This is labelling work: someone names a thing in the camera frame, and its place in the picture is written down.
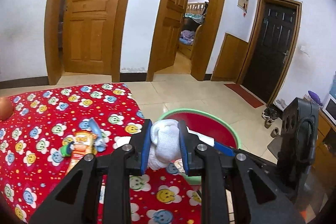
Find blue plastic wrapper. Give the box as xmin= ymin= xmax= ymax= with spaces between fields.
xmin=88 ymin=118 xmax=106 ymax=152

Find closed wooden door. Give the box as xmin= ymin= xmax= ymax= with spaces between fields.
xmin=63 ymin=0 xmax=118 ymax=75

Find white blue medicine box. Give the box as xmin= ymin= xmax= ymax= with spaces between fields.
xmin=187 ymin=128 xmax=215 ymax=147

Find black entrance door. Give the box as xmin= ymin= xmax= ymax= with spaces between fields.
xmin=243 ymin=3 xmax=296 ymax=102

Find red green trash bin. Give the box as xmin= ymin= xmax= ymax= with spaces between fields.
xmin=155 ymin=109 xmax=241 ymax=188

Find orange snack packet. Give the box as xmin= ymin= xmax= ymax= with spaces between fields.
xmin=66 ymin=131 xmax=97 ymax=173

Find wooden wall cabinet panel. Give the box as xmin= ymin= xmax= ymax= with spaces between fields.
xmin=211 ymin=33 xmax=249 ymax=83

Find red door mat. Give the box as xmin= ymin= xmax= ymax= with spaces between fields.
xmin=225 ymin=84 xmax=264 ymax=109

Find open wooden door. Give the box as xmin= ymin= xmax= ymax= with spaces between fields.
xmin=155 ymin=0 xmax=188 ymax=71

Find shoes by door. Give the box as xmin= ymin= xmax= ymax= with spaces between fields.
xmin=261 ymin=107 xmax=280 ymax=138

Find red smiley flower tablecloth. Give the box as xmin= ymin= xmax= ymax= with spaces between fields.
xmin=1 ymin=83 xmax=201 ymax=223

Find bunk bed with bedding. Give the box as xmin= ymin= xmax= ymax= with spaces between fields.
xmin=178 ymin=0 xmax=210 ymax=59

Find red apple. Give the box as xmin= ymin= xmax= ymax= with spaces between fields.
xmin=0 ymin=97 xmax=14 ymax=121

